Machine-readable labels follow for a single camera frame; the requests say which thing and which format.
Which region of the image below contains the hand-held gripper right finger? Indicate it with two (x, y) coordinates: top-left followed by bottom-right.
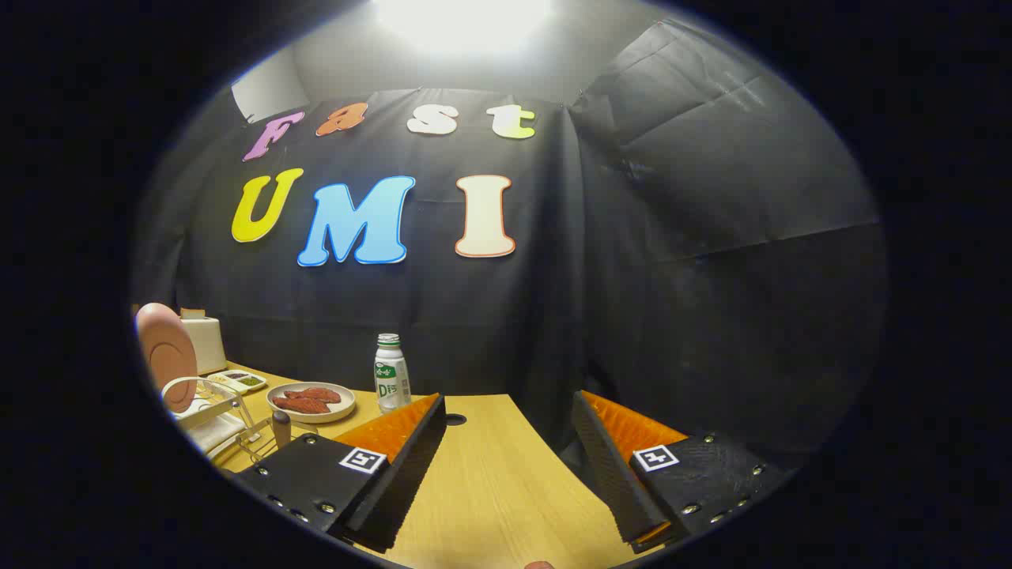
(571, 390), (791, 554)

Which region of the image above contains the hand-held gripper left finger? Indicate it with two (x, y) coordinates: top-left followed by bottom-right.
(235, 393), (447, 554)

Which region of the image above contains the white wire dish rack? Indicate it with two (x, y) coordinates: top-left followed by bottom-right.
(162, 377), (258, 461)

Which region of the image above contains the pink plate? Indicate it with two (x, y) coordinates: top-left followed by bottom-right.
(136, 303), (198, 413)

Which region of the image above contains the beige plate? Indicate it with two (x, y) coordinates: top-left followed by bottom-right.
(266, 382), (357, 424)

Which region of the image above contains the white divided bean dish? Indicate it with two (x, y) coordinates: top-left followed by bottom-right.
(207, 369), (268, 394)

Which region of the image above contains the white drink bottle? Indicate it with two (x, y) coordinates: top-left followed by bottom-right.
(374, 333), (412, 415)

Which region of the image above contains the white toaster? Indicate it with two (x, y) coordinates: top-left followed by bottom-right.
(180, 308), (228, 376)

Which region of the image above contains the bright ceiling light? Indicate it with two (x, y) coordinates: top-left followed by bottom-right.
(372, 0), (554, 56)

